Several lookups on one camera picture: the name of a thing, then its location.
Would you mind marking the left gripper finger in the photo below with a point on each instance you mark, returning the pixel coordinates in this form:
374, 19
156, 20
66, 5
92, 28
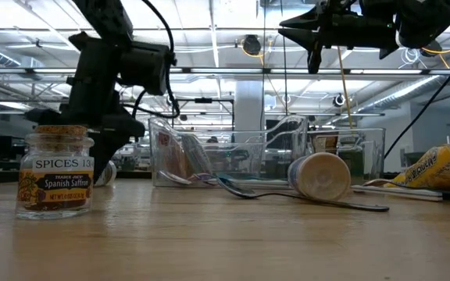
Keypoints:
106, 156
43, 116

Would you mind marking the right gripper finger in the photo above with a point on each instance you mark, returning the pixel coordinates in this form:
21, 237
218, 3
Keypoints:
307, 19
313, 43

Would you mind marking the cork-stoppered saffron glass jar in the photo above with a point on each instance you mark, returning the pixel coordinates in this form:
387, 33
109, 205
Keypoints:
53, 183

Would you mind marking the pink black-cap spice bottle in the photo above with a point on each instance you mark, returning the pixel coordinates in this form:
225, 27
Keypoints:
320, 175

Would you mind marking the dark grey metal spoon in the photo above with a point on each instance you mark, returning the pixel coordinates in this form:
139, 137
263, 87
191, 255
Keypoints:
240, 191

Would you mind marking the yellow Maruchan ramen pack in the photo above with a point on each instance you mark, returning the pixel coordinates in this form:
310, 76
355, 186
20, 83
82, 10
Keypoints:
436, 164

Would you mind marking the plain silver spoon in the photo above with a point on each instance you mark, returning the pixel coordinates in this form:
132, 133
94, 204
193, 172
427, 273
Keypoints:
397, 193

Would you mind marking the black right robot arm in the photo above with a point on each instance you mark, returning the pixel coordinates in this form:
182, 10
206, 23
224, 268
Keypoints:
424, 19

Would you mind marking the small black ceiling reel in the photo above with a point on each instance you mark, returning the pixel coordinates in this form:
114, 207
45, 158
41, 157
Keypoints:
339, 100

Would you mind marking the white building column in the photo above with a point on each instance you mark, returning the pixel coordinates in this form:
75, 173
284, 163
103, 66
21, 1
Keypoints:
248, 105

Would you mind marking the clear plastic bin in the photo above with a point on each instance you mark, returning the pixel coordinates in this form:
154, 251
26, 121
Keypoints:
279, 168
377, 156

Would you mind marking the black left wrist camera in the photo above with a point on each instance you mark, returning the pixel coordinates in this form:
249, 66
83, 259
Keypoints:
147, 68

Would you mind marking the long silver ventilation duct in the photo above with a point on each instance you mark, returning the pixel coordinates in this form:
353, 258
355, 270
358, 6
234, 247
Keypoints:
404, 90

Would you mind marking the long ceiling light rail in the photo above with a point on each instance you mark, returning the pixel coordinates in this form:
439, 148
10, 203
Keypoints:
229, 71

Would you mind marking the black metal frame stand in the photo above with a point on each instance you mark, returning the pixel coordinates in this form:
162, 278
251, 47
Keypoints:
203, 100

